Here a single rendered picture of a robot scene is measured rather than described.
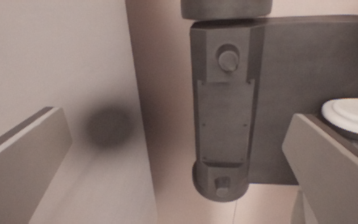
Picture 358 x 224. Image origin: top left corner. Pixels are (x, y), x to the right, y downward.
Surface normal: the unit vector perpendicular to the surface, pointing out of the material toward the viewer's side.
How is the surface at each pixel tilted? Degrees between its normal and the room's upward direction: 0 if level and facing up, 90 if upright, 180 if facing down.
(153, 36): 0
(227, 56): 0
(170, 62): 0
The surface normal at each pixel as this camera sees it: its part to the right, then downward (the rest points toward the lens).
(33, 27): 0.99, 0.04
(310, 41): -0.14, 0.50
